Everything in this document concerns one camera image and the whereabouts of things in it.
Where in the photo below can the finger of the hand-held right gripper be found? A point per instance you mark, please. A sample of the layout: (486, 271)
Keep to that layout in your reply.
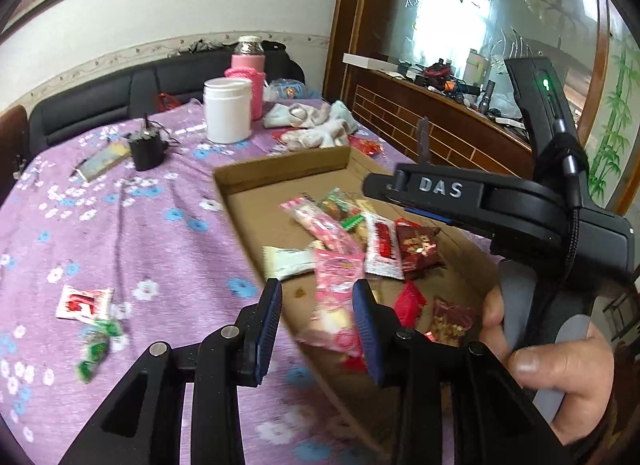
(425, 214)

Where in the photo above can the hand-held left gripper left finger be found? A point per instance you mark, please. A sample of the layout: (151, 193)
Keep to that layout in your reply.
(265, 335)

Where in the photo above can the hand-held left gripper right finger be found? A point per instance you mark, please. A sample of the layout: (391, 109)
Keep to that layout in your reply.
(367, 340)

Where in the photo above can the pink red snack packet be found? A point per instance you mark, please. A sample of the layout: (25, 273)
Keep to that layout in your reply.
(335, 295)

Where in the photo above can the pale green snack packet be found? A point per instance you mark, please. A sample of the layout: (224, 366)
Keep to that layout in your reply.
(287, 262)

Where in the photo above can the clear green-edged snack packet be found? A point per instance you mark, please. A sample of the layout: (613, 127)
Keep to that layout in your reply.
(342, 207)

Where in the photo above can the dark red nut packet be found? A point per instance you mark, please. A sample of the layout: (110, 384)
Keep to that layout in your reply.
(450, 322)

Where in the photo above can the cardboard box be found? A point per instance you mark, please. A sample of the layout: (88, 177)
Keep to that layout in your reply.
(280, 185)

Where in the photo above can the person's right hand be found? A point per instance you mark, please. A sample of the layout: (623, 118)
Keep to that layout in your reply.
(565, 370)

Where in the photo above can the red gift packet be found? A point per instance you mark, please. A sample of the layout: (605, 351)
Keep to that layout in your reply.
(367, 147)

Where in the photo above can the wooden partition cabinet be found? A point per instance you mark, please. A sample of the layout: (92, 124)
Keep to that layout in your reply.
(390, 110)

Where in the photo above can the bamboo painted panel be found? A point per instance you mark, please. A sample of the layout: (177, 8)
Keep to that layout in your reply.
(615, 120)

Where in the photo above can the pale blue cloth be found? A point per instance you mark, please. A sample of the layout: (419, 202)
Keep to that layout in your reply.
(345, 114)

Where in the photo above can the pile of assorted tools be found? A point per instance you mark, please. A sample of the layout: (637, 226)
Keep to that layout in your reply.
(440, 72)

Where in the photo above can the white work gloves bundle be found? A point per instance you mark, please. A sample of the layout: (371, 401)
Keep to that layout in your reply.
(310, 127)

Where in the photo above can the purple floral tablecloth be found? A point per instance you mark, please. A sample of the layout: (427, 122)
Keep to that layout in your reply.
(150, 245)

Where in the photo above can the white flat box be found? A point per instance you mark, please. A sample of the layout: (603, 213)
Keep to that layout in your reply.
(372, 61)

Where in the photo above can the blue plastic bag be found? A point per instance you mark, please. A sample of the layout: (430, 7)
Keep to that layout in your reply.
(287, 90)

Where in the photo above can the etched glass panel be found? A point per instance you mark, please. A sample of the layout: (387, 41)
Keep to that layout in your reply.
(450, 5)

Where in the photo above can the black power adapter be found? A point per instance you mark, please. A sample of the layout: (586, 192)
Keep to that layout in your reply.
(147, 152)

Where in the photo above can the white plastic jar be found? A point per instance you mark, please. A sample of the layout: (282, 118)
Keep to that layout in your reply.
(227, 110)

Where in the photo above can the pink sleeved glass bottle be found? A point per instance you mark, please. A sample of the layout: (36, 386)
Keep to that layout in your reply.
(248, 72)

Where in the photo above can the olive green notebook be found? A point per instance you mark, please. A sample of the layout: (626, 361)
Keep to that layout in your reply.
(102, 161)

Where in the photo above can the red plastic bag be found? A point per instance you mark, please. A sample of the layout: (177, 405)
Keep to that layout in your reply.
(167, 101)

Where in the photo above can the dark cloth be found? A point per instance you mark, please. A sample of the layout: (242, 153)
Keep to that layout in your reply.
(200, 45)

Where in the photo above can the black leather sofa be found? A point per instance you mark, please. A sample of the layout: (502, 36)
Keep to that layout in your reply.
(100, 95)

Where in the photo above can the brown armchair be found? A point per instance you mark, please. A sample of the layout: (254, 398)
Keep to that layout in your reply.
(12, 145)

